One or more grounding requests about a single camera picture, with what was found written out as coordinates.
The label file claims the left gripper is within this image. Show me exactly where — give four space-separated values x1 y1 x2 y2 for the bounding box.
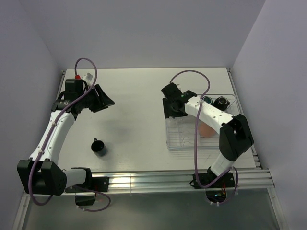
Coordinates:
78 84 114 113

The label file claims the clear glass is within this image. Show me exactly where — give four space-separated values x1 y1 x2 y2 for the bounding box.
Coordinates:
165 117 180 129

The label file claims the dark green ceramic mug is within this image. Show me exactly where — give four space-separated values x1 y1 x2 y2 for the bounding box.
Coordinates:
202 96 213 105

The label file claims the orange plastic cup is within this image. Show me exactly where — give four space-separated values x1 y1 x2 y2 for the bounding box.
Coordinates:
198 123 215 138

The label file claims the small black mug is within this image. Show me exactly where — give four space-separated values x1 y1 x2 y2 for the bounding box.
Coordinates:
91 138 107 157

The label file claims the black ceramic mug cream inside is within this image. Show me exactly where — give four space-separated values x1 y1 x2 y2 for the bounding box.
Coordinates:
213 96 230 111

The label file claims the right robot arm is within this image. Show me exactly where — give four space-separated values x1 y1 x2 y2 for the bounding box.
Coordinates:
162 83 254 187

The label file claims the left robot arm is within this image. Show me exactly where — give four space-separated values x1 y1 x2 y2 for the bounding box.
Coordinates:
17 79 115 196

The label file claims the clear plastic drip tray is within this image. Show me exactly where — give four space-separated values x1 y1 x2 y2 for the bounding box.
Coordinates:
164 93 242 152

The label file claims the white wire dish rack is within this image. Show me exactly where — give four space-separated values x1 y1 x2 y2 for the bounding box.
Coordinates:
165 94 237 147

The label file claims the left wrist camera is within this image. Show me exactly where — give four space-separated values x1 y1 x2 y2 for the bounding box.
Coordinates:
75 73 94 85

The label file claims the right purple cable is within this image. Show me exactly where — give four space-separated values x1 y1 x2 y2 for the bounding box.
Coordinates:
169 70 238 205

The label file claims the purple cable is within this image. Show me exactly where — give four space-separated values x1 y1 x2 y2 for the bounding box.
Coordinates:
169 70 238 205
28 57 111 213

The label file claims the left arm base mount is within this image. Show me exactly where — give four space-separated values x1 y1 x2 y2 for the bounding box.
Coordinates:
65 176 111 212

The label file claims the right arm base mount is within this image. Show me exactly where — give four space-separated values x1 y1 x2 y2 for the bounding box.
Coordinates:
199 172 236 203

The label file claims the aluminium extrusion rail frame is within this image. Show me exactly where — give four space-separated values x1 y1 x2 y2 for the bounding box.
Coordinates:
23 167 276 197

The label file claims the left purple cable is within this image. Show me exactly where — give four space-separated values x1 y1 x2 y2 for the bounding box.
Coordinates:
28 57 111 213

